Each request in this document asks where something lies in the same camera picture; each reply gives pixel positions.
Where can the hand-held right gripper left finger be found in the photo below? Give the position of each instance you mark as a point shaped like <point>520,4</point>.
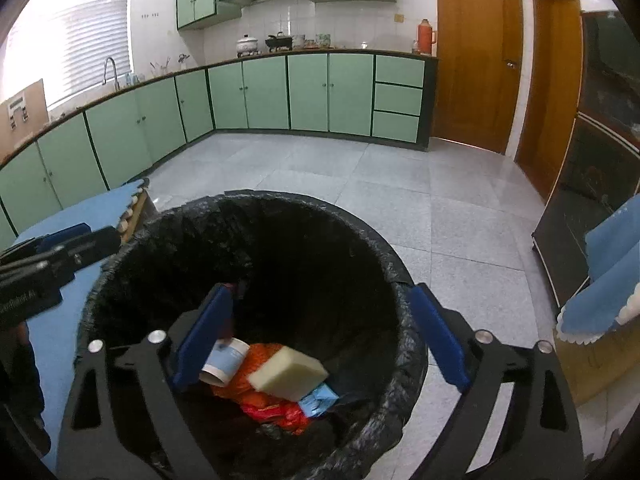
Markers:
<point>205,340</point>

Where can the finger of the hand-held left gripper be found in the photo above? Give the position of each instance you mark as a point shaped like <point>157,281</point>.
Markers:
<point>95,245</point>
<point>65,235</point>

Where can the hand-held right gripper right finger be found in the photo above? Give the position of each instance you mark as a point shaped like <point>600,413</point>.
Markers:
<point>440,335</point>

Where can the blue and white paper cup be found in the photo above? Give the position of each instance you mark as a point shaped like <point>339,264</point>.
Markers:
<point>227,360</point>

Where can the wide orange foam net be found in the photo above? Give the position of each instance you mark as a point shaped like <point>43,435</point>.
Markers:
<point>255,360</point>

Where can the yellow sponge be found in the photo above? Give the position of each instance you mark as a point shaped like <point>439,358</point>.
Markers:
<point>287,372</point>

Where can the red plastic bag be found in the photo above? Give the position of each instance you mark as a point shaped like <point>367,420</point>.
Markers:
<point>275,415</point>

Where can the bin with black bag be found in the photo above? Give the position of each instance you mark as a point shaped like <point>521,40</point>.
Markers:
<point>280,250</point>

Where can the light blue wrapper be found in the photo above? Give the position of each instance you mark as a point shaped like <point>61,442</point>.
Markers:
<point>320,400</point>

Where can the blue scalloped table mat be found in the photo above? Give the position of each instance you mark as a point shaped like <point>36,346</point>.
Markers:
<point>55,340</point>
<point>610,280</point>

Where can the steel kitchen faucet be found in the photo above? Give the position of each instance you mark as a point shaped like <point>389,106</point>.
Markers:
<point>114,67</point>

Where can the utensil holder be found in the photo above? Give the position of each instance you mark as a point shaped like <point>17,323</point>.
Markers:
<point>161,67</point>

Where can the white window blind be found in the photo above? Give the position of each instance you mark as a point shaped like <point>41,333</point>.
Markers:
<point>85,35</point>

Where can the dark glass cabinet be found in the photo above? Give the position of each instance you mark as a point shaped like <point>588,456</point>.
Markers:
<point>590,160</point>

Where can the white cooking pot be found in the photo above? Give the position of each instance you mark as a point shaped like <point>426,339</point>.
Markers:
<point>247,45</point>

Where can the green lower kitchen cabinets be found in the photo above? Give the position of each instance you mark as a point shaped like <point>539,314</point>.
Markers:
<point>310,90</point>

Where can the plain wooden door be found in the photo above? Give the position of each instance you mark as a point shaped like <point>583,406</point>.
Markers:
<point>550,85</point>

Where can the black wok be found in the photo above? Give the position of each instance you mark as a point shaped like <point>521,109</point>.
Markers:
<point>278,42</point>

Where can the red thermos flask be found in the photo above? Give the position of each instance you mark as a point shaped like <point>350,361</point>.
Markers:
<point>426,37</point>

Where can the patterned jar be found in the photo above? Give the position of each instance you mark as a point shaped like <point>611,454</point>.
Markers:
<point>322,40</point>

